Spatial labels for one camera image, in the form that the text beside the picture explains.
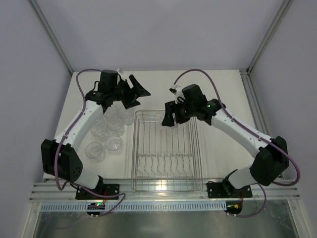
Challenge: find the clear plastic cup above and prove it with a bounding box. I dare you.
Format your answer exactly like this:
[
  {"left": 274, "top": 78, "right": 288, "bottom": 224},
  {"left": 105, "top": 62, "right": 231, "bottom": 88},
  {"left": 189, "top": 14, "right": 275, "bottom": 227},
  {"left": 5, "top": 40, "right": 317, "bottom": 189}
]
[
  {"left": 91, "top": 121, "right": 109, "bottom": 142},
  {"left": 107, "top": 117, "right": 124, "bottom": 136},
  {"left": 105, "top": 136, "right": 123, "bottom": 155},
  {"left": 118, "top": 107, "right": 135, "bottom": 126},
  {"left": 85, "top": 142, "right": 106, "bottom": 163},
  {"left": 104, "top": 105, "right": 118, "bottom": 119}
]

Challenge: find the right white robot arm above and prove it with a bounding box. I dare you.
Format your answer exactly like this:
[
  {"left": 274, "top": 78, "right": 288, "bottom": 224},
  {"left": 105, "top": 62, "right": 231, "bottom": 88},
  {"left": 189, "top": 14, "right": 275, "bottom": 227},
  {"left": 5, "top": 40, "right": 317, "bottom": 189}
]
[{"left": 161, "top": 84, "right": 289, "bottom": 197}]

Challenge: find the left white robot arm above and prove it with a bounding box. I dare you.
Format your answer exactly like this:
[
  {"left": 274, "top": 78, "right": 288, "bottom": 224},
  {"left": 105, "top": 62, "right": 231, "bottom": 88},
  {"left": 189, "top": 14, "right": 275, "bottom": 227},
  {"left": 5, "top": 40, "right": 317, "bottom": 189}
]
[{"left": 41, "top": 70, "right": 150, "bottom": 198}]

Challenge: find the right controller board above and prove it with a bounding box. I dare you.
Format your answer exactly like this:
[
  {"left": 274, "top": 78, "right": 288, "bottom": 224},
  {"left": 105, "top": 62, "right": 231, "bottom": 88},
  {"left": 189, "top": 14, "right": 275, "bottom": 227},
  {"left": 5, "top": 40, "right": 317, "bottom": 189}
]
[{"left": 224, "top": 201, "right": 243, "bottom": 216}]

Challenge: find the controller board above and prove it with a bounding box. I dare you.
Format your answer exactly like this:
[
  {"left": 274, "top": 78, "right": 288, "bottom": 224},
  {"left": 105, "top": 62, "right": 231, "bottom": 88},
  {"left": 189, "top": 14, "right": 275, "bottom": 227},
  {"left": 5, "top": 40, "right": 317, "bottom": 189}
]
[
  {"left": 86, "top": 202, "right": 105, "bottom": 218},
  {"left": 224, "top": 201, "right": 243, "bottom": 216}
]

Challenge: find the left controller board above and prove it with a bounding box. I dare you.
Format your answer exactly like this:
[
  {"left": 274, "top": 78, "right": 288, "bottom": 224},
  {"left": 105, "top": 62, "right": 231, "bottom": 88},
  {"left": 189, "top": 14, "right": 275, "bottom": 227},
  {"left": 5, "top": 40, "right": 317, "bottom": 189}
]
[{"left": 86, "top": 202, "right": 105, "bottom": 218}]

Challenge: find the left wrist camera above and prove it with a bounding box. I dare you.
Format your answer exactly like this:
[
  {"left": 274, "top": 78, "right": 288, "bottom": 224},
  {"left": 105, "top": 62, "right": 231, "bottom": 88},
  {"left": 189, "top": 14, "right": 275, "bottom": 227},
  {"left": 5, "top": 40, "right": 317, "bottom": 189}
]
[{"left": 117, "top": 67, "right": 127, "bottom": 82}]

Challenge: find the wire dish rack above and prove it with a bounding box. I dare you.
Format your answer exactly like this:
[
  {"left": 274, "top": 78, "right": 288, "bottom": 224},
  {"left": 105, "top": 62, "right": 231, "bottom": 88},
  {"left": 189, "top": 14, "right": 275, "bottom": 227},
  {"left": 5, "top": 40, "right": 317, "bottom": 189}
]
[{"left": 131, "top": 110, "right": 203, "bottom": 191}]

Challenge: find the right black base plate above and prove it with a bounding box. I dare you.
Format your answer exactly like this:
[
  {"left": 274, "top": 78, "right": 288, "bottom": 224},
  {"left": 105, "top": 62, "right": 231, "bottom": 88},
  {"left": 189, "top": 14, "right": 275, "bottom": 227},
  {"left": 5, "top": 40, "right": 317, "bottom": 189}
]
[{"left": 206, "top": 181, "right": 253, "bottom": 198}]

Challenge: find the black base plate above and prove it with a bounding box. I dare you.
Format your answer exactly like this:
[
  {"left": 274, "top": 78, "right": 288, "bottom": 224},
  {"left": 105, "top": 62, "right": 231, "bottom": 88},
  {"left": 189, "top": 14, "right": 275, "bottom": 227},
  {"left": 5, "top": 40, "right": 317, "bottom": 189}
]
[
  {"left": 75, "top": 183, "right": 120, "bottom": 200},
  {"left": 206, "top": 181, "right": 253, "bottom": 198}
]

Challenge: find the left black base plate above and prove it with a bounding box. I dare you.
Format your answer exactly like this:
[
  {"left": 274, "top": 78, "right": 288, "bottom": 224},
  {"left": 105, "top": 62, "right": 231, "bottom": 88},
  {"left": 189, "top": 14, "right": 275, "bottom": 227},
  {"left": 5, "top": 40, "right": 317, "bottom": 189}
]
[{"left": 75, "top": 183, "right": 120, "bottom": 200}]

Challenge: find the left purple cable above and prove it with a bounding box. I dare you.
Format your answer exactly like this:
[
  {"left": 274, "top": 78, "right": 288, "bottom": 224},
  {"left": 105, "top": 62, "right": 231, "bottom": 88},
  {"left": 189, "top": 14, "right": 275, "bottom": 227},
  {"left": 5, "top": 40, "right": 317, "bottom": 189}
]
[{"left": 54, "top": 68, "right": 127, "bottom": 219}]

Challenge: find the aluminium frame rail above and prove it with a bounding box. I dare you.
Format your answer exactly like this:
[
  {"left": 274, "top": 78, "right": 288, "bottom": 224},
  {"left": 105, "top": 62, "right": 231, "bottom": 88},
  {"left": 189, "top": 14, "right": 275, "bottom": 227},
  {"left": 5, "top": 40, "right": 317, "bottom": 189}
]
[{"left": 28, "top": 178, "right": 301, "bottom": 202}]

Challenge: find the slotted cable duct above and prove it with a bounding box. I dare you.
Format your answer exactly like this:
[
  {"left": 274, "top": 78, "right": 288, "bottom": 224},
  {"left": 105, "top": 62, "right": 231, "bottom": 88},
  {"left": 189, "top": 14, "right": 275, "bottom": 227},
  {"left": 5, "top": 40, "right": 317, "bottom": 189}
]
[{"left": 40, "top": 201, "right": 226, "bottom": 212}]

